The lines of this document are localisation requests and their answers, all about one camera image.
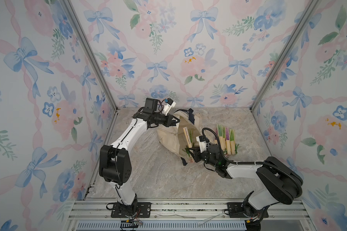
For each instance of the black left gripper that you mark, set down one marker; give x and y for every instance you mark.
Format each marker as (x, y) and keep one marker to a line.
(169, 120)

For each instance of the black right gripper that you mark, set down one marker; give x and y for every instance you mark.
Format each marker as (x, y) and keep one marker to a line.
(196, 156)

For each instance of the beige tote bag navy handles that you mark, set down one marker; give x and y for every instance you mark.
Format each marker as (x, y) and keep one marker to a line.
(173, 139)

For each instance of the dark green fan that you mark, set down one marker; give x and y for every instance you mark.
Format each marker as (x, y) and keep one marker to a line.
(188, 133)

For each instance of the purple pink tassel fan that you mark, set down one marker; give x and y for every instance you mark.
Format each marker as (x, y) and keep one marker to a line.
(227, 139)

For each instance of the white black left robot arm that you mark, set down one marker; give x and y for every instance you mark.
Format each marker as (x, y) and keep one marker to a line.
(114, 164)

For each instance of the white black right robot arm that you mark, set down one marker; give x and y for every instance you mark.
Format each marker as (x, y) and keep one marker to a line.
(280, 184)

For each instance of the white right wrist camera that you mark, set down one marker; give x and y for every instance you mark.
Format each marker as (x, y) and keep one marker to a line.
(203, 142)

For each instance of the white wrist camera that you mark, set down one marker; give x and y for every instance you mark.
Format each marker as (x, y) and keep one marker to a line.
(203, 142)
(168, 105)

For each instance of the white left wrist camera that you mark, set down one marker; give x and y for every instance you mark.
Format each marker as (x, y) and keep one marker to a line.
(168, 105)

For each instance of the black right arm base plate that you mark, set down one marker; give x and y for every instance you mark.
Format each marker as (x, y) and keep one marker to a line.
(241, 210)

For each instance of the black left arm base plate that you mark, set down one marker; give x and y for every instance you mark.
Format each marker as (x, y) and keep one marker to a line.
(135, 210)

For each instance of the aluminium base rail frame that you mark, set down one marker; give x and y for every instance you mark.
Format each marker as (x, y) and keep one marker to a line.
(185, 215)

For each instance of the aluminium corner post left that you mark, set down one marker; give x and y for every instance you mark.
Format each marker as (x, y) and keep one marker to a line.
(71, 14)

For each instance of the aluminium corner post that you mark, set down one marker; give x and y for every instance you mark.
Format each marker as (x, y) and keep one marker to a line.
(71, 14)
(289, 45)

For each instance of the aluminium corner post right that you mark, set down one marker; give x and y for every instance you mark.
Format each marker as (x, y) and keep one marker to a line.
(289, 45)

